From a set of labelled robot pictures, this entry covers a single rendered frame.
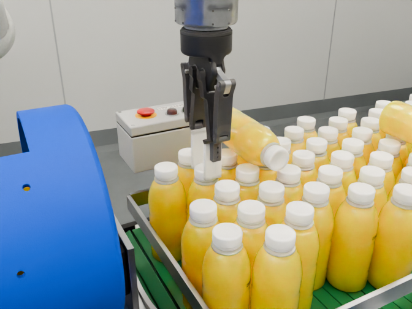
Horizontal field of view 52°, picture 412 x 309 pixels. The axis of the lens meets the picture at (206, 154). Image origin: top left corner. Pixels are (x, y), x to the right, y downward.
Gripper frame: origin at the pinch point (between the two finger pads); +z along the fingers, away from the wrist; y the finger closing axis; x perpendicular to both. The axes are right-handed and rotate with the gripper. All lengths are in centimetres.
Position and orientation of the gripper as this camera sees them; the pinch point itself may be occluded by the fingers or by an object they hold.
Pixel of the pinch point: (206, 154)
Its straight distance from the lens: 69.4
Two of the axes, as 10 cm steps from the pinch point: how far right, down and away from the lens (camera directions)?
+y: 4.7, 3.8, -8.0
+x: 8.8, -2.0, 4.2
